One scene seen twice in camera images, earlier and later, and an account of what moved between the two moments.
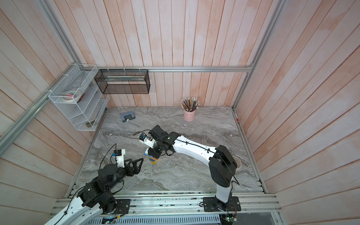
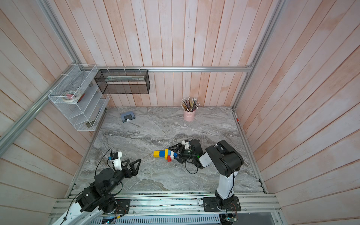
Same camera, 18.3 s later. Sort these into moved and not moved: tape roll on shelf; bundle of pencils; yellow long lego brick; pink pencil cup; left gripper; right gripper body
Moved: yellow long lego brick; right gripper body
Not moved: tape roll on shelf; bundle of pencils; left gripper; pink pencil cup
